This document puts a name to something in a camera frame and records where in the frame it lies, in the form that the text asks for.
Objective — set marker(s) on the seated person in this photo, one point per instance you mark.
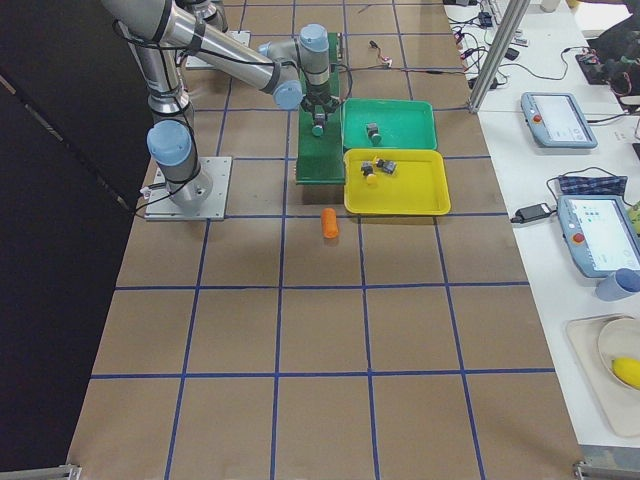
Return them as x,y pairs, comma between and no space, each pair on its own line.
613,58

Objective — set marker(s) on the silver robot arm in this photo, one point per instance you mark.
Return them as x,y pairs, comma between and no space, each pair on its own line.
210,11
295,72

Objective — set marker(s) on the green push button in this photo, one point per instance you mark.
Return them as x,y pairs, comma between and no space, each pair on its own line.
318,126
373,133

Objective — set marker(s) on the green plastic tray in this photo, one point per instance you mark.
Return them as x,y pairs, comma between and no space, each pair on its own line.
403,124

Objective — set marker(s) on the yellow plastic tray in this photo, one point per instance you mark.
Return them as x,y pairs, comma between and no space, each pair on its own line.
417,187

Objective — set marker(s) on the plain orange cylinder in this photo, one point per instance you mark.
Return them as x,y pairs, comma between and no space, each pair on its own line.
329,223

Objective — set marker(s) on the upper teach pendant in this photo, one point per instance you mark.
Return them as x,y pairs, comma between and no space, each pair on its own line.
556,121

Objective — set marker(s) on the blue plaid cloth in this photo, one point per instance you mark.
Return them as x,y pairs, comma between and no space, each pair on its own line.
582,185

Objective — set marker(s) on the beige bowl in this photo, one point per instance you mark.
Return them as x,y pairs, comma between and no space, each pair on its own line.
618,338

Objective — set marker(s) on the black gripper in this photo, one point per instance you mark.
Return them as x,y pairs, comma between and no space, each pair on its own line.
317,100

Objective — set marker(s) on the teach pendant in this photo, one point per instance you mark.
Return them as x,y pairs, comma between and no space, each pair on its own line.
556,121
598,233

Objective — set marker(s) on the aluminium frame post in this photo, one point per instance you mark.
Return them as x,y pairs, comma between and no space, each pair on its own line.
512,17

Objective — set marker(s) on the blue cup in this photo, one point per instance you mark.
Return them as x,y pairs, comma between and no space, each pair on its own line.
619,285

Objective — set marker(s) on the yellow lemon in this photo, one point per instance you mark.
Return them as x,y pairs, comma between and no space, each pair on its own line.
627,370

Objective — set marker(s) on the lower teach pendant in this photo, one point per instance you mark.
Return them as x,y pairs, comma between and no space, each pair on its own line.
598,233

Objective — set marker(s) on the yellow push button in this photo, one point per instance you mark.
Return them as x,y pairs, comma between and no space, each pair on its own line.
386,166
368,173

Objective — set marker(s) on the beige serving tray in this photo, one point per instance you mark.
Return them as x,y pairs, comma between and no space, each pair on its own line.
619,403

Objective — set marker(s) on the green conveyor belt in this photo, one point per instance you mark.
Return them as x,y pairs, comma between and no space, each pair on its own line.
319,160

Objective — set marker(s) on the black power adapter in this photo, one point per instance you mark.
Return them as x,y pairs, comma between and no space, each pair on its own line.
532,213

